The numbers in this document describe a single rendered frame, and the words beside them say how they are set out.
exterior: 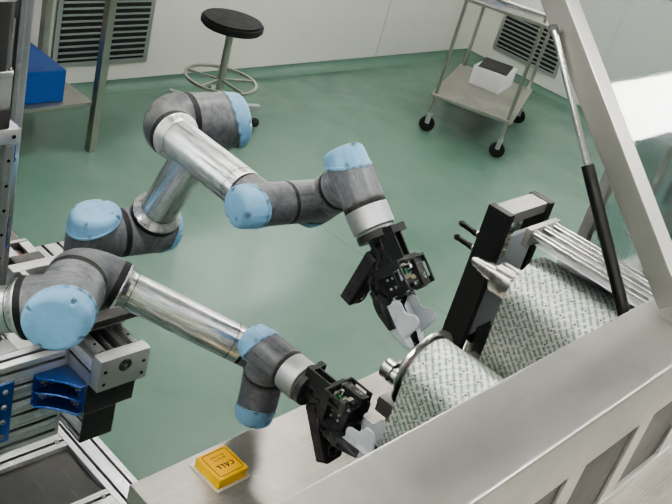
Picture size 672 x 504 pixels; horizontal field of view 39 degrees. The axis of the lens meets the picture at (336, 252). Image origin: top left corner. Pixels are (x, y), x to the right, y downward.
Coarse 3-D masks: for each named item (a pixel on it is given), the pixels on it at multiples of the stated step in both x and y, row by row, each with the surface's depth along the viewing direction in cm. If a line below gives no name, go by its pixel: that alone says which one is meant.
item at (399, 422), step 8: (392, 408) 155; (400, 408) 154; (392, 416) 155; (400, 416) 154; (408, 416) 153; (392, 424) 156; (400, 424) 154; (408, 424) 153; (416, 424) 152; (384, 432) 157; (392, 432) 156; (400, 432) 155; (384, 440) 158
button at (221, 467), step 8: (224, 448) 176; (200, 456) 173; (208, 456) 174; (216, 456) 174; (224, 456) 175; (232, 456) 175; (200, 464) 172; (208, 464) 172; (216, 464) 172; (224, 464) 173; (232, 464) 173; (240, 464) 174; (200, 472) 173; (208, 472) 171; (216, 472) 171; (224, 472) 171; (232, 472) 172; (240, 472) 173; (208, 480) 171; (216, 480) 170; (224, 480) 170; (232, 480) 172; (216, 488) 170
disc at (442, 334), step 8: (432, 336) 153; (440, 336) 155; (448, 336) 157; (424, 344) 152; (416, 352) 151; (408, 360) 151; (400, 368) 151; (400, 376) 152; (400, 384) 153; (392, 392) 153; (392, 400) 155
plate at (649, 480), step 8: (664, 456) 120; (656, 464) 118; (664, 464) 118; (648, 472) 116; (656, 472) 116; (664, 472) 117; (640, 480) 114; (648, 480) 115; (656, 480) 115; (664, 480) 116; (632, 488) 113; (640, 488) 113; (648, 488) 113; (656, 488) 114; (664, 488) 114; (616, 496) 110; (624, 496) 111; (632, 496) 111; (640, 496) 112; (648, 496) 112; (656, 496) 112; (664, 496) 113
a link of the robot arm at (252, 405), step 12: (252, 384) 173; (240, 396) 176; (252, 396) 174; (264, 396) 174; (276, 396) 175; (240, 408) 177; (252, 408) 175; (264, 408) 175; (276, 408) 179; (240, 420) 178; (252, 420) 176; (264, 420) 177
